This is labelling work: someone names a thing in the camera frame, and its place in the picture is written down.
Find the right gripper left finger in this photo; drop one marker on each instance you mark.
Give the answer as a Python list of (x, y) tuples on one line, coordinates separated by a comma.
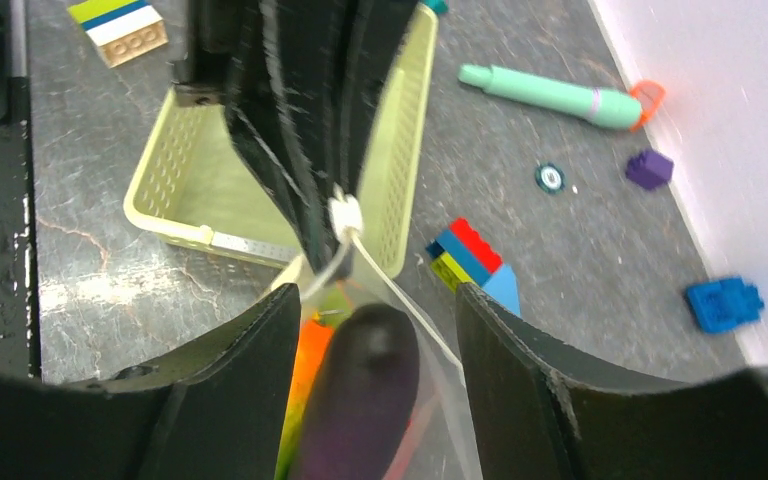
[(212, 408)]

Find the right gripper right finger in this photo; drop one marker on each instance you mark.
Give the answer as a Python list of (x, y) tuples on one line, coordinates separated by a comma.
[(543, 409)]

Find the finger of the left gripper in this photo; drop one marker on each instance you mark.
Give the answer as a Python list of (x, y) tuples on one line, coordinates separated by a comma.
[(369, 39), (265, 63)]

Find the clear polka dot zip bag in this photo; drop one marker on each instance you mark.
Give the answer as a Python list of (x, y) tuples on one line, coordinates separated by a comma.
[(439, 442)]

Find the green orange toy mango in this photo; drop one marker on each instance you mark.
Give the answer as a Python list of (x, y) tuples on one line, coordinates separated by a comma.
[(314, 338)]

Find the purple toy eggplant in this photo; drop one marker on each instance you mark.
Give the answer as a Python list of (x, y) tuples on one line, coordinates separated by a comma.
[(362, 398)]

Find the small teal block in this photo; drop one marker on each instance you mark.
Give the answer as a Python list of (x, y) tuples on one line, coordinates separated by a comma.
[(439, 7)]

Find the light green plastic basket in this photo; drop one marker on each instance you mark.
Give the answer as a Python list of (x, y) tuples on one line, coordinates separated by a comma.
[(191, 189)]

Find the green blue white block stack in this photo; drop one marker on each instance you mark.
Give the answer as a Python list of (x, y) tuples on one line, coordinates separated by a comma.
[(120, 30)]

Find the red blue green block stack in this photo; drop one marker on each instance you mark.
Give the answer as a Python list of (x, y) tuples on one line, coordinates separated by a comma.
[(459, 254)]

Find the green poker chip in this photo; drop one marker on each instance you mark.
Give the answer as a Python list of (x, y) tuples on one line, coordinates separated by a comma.
[(549, 178)]

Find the teal toy microphone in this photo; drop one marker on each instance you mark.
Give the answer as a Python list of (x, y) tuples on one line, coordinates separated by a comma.
[(607, 108)]

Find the purple building block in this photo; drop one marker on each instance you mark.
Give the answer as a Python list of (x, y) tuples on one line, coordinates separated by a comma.
[(649, 169)]

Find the orange wire shape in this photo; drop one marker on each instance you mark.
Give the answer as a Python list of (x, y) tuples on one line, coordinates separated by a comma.
[(650, 95)]

